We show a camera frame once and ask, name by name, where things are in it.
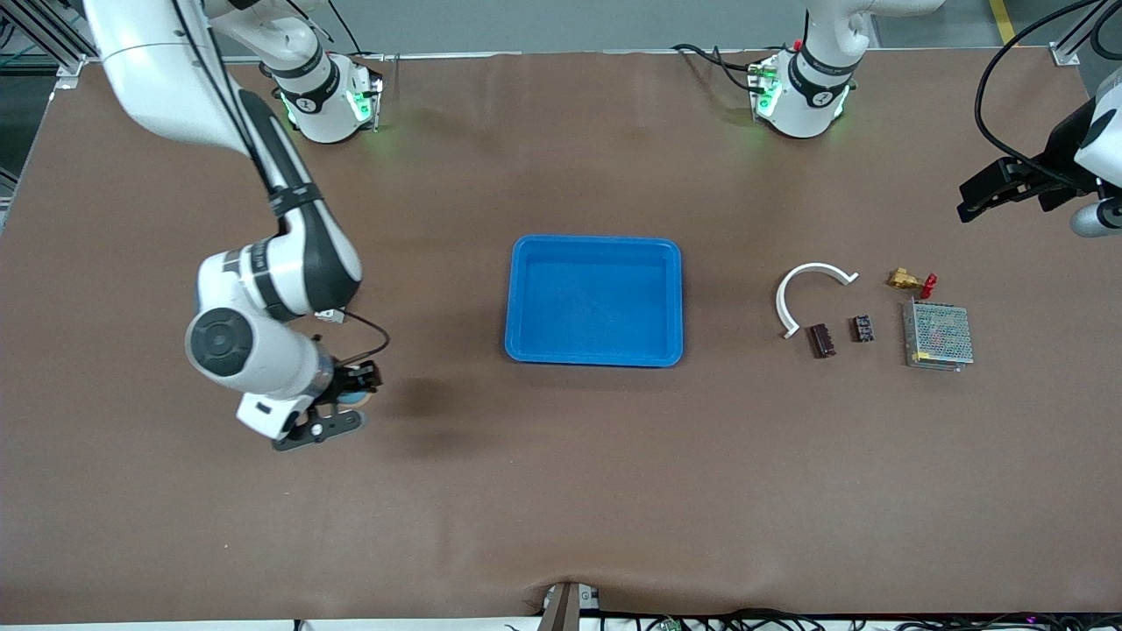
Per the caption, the metal mesh power supply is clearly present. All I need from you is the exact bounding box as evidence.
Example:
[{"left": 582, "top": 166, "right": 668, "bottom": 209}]
[{"left": 901, "top": 298, "right": 976, "bottom": 373}]

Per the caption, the yellow floor tape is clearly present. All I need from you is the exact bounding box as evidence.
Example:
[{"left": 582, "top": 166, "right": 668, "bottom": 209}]
[{"left": 989, "top": 0, "right": 1022, "bottom": 47}]

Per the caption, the brown table mat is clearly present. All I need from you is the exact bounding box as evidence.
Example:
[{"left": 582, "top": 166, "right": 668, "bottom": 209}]
[{"left": 0, "top": 48, "right": 1122, "bottom": 625}]

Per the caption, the white curved plastic clip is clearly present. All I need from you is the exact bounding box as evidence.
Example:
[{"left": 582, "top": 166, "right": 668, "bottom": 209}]
[{"left": 775, "top": 262, "right": 860, "bottom": 340}]

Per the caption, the blue plastic tray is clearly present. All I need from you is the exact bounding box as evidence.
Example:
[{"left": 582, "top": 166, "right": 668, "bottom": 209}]
[{"left": 504, "top": 234, "right": 685, "bottom": 368}]

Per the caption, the brass valve red handle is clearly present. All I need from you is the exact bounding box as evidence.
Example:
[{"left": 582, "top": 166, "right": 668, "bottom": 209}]
[{"left": 885, "top": 267, "right": 939, "bottom": 299}]

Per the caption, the aluminium frame profile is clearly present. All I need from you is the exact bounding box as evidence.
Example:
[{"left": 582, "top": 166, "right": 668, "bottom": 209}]
[
  {"left": 0, "top": 0, "right": 97, "bottom": 80},
  {"left": 1050, "top": 0, "right": 1122, "bottom": 67}
]

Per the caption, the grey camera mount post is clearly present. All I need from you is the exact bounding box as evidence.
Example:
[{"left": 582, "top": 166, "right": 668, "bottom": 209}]
[{"left": 536, "top": 580, "right": 602, "bottom": 631}]

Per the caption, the black arm base cable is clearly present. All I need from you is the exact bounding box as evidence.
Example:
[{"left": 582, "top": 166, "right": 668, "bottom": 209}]
[{"left": 671, "top": 42, "right": 763, "bottom": 93}]

